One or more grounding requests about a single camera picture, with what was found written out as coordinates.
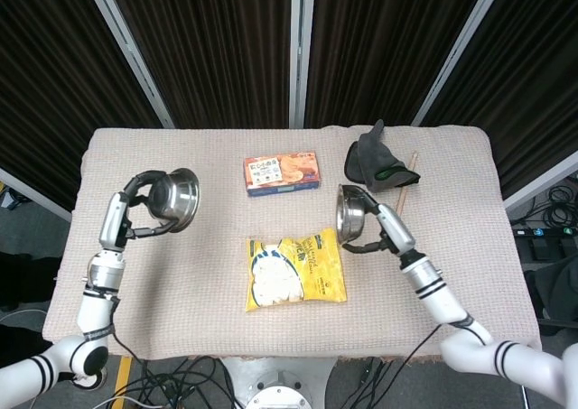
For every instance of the beige waffle tablecloth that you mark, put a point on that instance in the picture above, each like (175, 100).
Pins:
(180, 269)

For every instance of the black power strip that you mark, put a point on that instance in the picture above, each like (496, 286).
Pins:
(542, 232)

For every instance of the dark partition panel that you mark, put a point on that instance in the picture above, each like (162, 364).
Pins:
(217, 43)
(375, 43)
(45, 66)
(533, 66)

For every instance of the grey partition post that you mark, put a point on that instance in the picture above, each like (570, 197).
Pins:
(126, 48)
(36, 197)
(456, 48)
(542, 185)
(300, 52)

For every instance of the wooden stick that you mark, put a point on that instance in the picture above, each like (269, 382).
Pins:
(403, 192)

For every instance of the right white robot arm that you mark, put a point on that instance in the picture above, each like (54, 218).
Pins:
(442, 296)

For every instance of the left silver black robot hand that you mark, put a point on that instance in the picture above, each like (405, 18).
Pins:
(115, 219)

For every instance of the grey oven mitt black trim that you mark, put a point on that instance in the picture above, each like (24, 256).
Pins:
(406, 176)

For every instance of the small stainless steel bowl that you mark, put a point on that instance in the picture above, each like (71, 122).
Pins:
(176, 199)
(350, 215)

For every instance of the orange blue cookie box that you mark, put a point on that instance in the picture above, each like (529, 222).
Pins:
(280, 174)

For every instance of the yellow marshmallow bag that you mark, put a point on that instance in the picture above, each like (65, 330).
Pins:
(316, 269)

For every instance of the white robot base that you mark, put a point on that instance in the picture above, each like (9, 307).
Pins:
(280, 395)

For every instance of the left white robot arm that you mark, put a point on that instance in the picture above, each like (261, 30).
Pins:
(95, 309)

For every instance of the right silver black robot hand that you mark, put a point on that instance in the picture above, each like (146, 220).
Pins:
(395, 230)

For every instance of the dark grey cloth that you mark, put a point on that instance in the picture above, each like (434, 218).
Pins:
(375, 156)

